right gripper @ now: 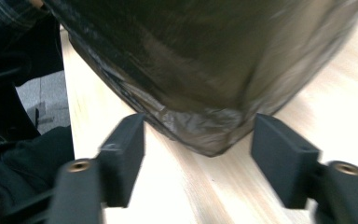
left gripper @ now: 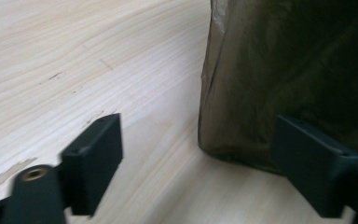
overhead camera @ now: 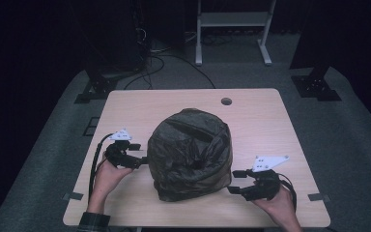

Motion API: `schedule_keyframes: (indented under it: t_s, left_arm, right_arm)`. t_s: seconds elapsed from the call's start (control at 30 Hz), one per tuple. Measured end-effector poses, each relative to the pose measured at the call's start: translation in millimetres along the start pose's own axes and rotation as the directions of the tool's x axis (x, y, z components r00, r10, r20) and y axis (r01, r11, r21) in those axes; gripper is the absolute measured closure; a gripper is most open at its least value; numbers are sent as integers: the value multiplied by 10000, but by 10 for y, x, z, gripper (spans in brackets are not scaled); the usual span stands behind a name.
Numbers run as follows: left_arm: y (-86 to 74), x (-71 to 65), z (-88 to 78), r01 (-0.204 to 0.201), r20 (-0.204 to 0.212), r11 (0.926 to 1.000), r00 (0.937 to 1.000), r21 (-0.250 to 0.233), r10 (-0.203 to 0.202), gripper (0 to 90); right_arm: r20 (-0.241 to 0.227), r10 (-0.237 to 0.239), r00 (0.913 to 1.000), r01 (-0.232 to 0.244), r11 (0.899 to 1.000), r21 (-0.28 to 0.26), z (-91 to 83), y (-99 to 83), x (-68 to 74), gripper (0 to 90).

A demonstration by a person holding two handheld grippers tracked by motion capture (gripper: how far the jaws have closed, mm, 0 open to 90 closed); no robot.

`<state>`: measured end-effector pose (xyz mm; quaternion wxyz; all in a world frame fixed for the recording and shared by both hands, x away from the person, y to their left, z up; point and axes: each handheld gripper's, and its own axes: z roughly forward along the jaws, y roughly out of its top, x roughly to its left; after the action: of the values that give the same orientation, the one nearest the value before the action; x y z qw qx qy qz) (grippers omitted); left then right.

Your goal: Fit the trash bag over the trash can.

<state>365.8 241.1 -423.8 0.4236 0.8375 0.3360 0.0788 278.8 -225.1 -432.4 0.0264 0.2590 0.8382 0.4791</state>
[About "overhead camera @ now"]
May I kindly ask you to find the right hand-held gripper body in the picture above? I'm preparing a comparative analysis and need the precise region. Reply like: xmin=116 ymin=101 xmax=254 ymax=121
xmin=239 ymin=155 xmax=291 ymax=203

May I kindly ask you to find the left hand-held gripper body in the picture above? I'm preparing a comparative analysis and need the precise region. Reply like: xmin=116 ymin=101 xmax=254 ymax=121
xmin=104 ymin=128 xmax=143 ymax=170

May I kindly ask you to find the black plastic trash bag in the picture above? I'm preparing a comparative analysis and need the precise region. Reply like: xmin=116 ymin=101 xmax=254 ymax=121
xmin=146 ymin=107 xmax=234 ymax=203

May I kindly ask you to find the person's left hand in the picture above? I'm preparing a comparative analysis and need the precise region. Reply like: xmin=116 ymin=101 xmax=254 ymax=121
xmin=91 ymin=154 xmax=133 ymax=203

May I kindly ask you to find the person's right hand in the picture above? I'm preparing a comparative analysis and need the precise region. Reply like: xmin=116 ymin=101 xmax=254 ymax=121
xmin=253 ymin=185 xmax=300 ymax=227

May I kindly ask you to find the grey tape strip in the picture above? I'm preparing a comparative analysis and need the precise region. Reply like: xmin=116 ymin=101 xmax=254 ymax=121
xmin=307 ymin=192 xmax=331 ymax=203
xmin=62 ymin=191 xmax=85 ymax=202

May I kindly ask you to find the black floor stand base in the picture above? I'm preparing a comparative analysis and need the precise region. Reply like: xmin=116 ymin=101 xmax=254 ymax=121
xmin=290 ymin=62 xmax=342 ymax=102
xmin=73 ymin=61 xmax=120 ymax=104

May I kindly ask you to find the dark equipment cabinet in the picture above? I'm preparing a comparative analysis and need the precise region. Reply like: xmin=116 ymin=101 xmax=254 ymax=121
xmin=83 ymin=0 xmax=150 ymax=74

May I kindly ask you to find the white metal stand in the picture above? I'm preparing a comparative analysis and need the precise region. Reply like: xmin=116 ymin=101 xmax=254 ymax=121
xmin=195 ymin=0 xmax=277 ymax=67

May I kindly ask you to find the right hand-held gripper cable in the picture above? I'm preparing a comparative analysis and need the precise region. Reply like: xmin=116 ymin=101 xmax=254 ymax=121
xmin=278 ymin=173 xmax=299 ymax=213

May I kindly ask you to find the looped black floor cable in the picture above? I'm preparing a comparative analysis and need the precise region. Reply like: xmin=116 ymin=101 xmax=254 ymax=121
xmin=123 ymin=55 xmax=166 ymax=91

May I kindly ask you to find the long black floor cable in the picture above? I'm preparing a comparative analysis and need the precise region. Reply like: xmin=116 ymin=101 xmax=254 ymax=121
xmin=148 ymin=54 xmax=216 ymax=90

